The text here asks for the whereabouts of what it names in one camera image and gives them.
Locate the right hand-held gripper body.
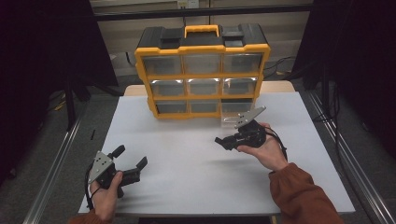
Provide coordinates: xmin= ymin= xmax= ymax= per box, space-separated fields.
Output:
xmin=233 ymin=105 xmax=267 ymax=148

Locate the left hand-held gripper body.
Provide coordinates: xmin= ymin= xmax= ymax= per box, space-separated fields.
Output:
xmin=88 ymin=150 xmax=142 ymax=199

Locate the yellow black drawer organizer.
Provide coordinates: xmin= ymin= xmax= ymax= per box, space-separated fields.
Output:
xmin=134 ymin=22 xmax=271 ymax=120

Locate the person's right hand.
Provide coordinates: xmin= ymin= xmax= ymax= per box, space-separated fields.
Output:
xmin=236 ymin=121 xmax=289 ymax=172

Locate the person's left hand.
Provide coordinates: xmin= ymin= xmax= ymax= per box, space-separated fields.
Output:
xmin=90 ymin=171 xmax=124 ymax=222

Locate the black metal stand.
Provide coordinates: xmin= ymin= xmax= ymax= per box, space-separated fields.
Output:
xmin=64 ymin=74 xmax=78 ymax=132

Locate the grid of clear drawers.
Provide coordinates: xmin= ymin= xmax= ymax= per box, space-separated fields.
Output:
xmin=142 ymin=53 xmax=264 ymax=115

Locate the black curtain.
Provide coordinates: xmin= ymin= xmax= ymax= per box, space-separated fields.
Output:
xmin=290 ymin=0 xmax=396 ymax=160
xmin=0 ymin=0 xmax=120 ymax=188

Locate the black horizontal bar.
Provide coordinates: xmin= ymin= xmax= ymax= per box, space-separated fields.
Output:
xmin=92 ymin=3 xmax=314 ymax=22

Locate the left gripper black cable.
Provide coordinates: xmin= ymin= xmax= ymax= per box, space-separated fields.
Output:
xmin=83 ymin=162 xmax=101 ymax=210

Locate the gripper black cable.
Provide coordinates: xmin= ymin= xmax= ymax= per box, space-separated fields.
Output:
xmin=83 ymin=162 xmax=101 ymax=210
xmin=264 ymin=125 xmax=289 ymax=162

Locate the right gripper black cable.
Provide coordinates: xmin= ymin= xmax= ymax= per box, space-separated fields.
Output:
xmin=264 ymin=125 xmax=289 ymax=162

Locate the aluminium rail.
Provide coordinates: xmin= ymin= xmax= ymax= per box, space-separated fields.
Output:
xmin=22 ymin=105 xmax=90 ymax=224
xmin=306 ymin=90 xmax=396 ymax=224

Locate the black floor cable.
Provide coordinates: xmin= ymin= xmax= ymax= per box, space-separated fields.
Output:
xmin=262 ymin=55 xmax=297 ymax=80

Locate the white wall socket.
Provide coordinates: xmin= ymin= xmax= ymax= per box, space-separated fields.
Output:
xmin=177 ymin=0 xmax=200 ymax=9

